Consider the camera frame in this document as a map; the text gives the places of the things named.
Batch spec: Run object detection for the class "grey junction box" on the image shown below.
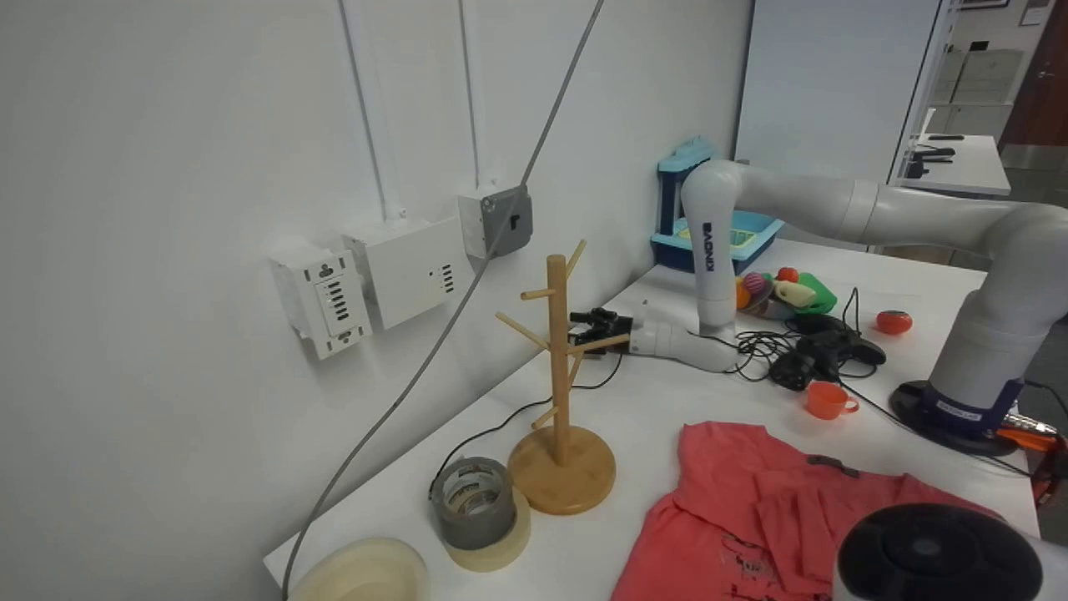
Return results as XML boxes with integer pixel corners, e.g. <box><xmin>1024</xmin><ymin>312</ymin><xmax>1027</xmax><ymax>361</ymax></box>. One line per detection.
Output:
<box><xmin>452</xmin><ymin>181</ymin><xmax>532</xmax><ymax>264</ymax></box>

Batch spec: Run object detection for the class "thin black device cable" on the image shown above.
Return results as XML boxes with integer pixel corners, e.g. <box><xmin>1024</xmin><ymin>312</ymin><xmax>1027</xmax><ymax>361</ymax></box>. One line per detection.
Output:
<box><xmin>433</xmin><ymin>352</ymin><xmax>628</xmax><ymax>480</ymax></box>

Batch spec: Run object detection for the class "cream bowl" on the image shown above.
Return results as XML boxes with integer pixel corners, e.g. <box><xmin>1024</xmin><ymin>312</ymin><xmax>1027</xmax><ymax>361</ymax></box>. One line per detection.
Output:
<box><xmin>287</xmin><ymin>534</ymin><xmax>431</xmax><ymax>601</ymax></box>

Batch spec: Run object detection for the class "blue drawer rack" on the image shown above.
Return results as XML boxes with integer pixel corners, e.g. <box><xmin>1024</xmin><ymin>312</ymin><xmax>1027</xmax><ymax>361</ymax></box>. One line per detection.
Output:
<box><xmin>649</xmin><ymin>135</ymin><xmax>720</xmax><ymax>241</ymax></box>

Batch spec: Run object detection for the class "yellow toy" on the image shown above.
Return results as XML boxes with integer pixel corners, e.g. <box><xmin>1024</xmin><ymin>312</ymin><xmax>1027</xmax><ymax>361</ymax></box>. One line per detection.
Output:
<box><xmin>772</xmin><ymin>282</ymin><xmax>823</xmax><ymax>312</ymax></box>

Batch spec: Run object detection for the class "green toy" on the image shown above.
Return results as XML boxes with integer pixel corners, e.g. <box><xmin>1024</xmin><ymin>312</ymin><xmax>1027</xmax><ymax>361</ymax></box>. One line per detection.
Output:
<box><xmin>790</xmin><ymin>270</ymin><xmax>842</xmax><ymax>317</ymax></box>

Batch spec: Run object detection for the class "orange clamp with silver bar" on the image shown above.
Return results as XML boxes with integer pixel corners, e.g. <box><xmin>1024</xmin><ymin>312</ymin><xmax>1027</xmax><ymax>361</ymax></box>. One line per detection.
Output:
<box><xmin>990</xmin><ymin>413</ymin><xmax>1068</xmax><ymax>512</ymax></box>

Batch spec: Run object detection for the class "white plug adapter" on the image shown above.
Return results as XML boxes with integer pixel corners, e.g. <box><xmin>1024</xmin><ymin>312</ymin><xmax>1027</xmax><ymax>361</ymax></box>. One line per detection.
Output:
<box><xmin>266</xmin><ymin>235</ymin><xmax>376</xmax><ymax>366</ymax></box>

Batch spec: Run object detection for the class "white desk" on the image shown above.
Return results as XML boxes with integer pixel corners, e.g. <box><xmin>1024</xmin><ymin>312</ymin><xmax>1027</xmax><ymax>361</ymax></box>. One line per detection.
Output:
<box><xmin>888</xmin><ymin>103</ymin><xmax>1016</xmax><ymax>202</ymax></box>

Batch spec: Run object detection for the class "black round robot base plate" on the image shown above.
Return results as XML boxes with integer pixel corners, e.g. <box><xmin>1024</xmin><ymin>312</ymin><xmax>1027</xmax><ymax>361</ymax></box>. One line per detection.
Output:
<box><xmin>888</xmin><ymin>378</ymin><xmax>1027</xmax><ymax>457</ymax></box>

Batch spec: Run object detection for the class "white wall socket box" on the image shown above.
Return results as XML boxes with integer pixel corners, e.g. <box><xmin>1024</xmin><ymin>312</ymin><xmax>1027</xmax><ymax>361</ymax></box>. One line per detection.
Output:
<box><xmin>341</xmin><ymin>216</ymin><xmax>478</xmax><ymax>333</ymax></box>

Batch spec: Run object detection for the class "black camera with cables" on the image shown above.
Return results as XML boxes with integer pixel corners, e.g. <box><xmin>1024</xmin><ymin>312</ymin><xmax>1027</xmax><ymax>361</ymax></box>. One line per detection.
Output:
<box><xmin>726</xmin><ymin>315</ymin><xmax>892</xmax><ymax>393</ymax></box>

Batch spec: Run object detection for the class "red tomato toy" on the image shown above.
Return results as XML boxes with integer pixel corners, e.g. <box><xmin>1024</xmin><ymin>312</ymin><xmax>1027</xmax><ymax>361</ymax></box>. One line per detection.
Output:
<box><xmin>872</xmin><ymin>309</ymin><xmax>916</xmax><ymax>340</ymax></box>

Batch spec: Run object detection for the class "white board panel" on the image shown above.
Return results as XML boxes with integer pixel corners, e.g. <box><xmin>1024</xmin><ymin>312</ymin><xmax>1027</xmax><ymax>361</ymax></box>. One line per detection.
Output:
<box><xmin>729</xmin><ymin>0</ymin><xmax>947</xmax><ymax>189</ymax></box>

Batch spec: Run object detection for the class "black desk item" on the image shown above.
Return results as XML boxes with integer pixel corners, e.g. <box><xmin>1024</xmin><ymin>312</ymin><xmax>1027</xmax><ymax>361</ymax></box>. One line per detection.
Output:
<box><xmin>900</xmin><ymin>148</ymin><xmax>960</xmax><ymax>181</ymax></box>

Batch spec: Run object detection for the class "white elbow-shaped tube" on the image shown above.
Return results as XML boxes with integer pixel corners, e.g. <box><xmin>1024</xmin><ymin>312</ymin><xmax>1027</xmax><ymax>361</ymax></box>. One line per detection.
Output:
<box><xmin>628</xmin><ymin>156</ymin><xmax>888</xmax><ymax>378</ymax></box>

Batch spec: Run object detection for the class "cream tape roll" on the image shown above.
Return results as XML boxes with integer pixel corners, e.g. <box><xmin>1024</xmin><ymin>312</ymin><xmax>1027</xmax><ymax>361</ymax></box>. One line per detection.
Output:
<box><xmin>443</xmin><ymin>506</ymin><xmax>532</xmax><ymax>576</ymax></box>

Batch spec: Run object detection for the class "brown door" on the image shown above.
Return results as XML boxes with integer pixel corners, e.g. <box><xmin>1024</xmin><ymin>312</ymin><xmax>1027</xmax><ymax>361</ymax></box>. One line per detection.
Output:
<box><xmin>999</xmin><ymin>22</ymin><xmax>1068</xmax><ymax>154</ymax></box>

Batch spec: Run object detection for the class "wooden mug tree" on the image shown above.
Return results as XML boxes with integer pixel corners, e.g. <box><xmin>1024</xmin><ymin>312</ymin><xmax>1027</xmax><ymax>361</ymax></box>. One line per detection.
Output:
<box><xmin>492</xmin><ymin>238</ymin><xmax>617</xmax><ymax>519</ymax></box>

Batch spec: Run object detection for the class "orange cup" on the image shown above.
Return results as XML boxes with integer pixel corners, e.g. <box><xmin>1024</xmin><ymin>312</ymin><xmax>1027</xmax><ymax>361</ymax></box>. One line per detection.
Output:
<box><xmin>799</xmin><ymin>378</ymin><xmax>863</xmax><ymax>425</ymax></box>

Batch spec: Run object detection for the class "coral printed T-shirt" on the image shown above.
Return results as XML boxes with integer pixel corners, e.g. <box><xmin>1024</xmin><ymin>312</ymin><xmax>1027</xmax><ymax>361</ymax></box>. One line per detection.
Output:
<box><xmin>606</xmin><ymin>417</ymin><xmax>1011</xmax><ymax>601</ymax></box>

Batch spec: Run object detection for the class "small black device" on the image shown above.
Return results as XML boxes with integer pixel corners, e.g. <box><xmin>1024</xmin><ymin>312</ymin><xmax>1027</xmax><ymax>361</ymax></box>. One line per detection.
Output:
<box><xmin>566</xmin><ymin>309</ymin><xmax>641</xmax><ymax>359</ymax></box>

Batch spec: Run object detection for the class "grey hanging wall cable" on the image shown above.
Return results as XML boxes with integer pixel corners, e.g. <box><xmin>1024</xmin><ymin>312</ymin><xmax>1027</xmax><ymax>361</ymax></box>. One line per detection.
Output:
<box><xmin>275</xmin><ymin>0</ymin><xmax>611</xmax><ymax>601</ymax></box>

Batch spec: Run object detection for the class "light blue tray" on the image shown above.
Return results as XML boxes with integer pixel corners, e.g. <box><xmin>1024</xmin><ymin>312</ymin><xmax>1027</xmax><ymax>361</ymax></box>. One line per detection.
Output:
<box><xmin>646</xmin><ymin>211</ymin><xmax>784</xmax><ymax>278</ymax></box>

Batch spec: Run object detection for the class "thin wire stand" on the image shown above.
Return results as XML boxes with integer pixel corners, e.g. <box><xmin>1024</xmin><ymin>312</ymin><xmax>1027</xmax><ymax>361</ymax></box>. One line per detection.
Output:
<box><xmin>834</xmin><ymin>285</ymin><xmax>868</xmax><ymax>333</ymax></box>

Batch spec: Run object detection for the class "white wall conduit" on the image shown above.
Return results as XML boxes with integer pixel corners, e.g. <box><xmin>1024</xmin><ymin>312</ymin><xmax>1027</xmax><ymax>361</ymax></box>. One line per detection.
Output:
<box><xmin>452</xmin><ymin>0</ymin><xmax>486</xmax><ymax>195</ymax></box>
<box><xmin>332</xmin><ymin>0</ymin><xmax>393</xmax><ymax>229</ymax></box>

